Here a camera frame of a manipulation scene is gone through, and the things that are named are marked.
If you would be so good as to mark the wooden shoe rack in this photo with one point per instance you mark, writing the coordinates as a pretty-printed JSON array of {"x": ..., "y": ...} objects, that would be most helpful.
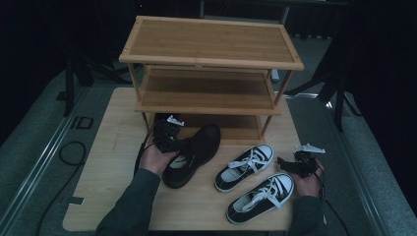
[{"x": 209, "y": 39}]

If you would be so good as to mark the short silver floor rail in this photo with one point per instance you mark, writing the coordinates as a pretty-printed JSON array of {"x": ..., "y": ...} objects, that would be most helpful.
[{"x": 301, "y": 95}]

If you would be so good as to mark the white bar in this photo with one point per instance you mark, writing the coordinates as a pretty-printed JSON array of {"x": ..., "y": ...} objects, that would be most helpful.
[{"x": 275, "y": 76}]

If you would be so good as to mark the person's right hand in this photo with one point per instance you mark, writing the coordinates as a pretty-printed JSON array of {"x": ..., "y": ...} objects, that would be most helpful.
[{"x": 306, "y": 187}]

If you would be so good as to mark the black metal stand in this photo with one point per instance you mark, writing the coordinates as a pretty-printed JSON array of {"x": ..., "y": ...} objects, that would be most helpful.
[
  {"x": 69, "y": 91},
  {"x": 339, "y": 108}
]

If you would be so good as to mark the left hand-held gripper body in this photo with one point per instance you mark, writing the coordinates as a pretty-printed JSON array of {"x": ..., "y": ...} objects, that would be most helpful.
[{"x": 165, "y": 137}]

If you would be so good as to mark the black and white canvas sneaker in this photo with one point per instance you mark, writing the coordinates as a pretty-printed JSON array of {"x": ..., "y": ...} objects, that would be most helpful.
[
  {"x": 285, "y": 183},
  {"x": 264, "y": 152}
]

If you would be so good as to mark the person's left hand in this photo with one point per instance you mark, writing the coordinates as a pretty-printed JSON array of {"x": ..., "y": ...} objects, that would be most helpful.
[{"x": 155, "y": 162}]

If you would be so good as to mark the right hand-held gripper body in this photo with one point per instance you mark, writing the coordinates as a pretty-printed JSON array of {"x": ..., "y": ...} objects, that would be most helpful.
[{"x": 305, "y": 162}]

